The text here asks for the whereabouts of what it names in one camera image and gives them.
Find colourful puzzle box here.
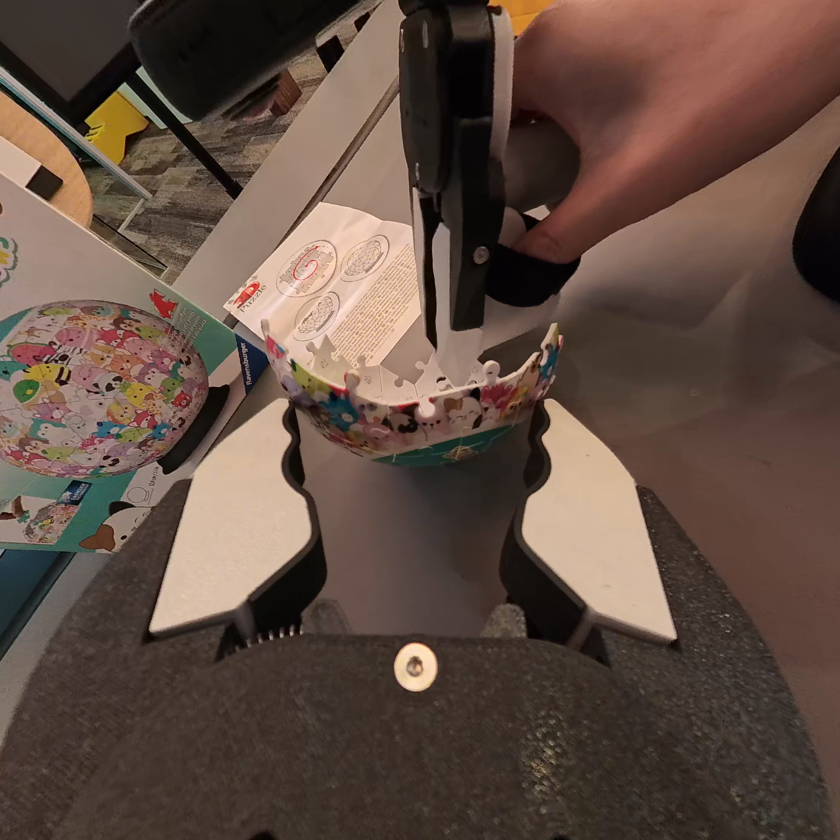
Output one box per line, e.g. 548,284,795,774
0,171,273,555

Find person's right hand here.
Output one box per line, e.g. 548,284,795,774
510,0,840,266

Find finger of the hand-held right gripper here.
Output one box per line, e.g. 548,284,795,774
411,191,455,345
431,322,493,391

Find assembled white puzzle section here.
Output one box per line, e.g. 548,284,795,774
260,322,565,469

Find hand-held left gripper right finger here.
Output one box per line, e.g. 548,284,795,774
499,398,679,647

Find white instruction leaflet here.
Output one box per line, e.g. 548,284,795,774
221,201,430,371

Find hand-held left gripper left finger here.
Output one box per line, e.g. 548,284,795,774
149,398,328,640

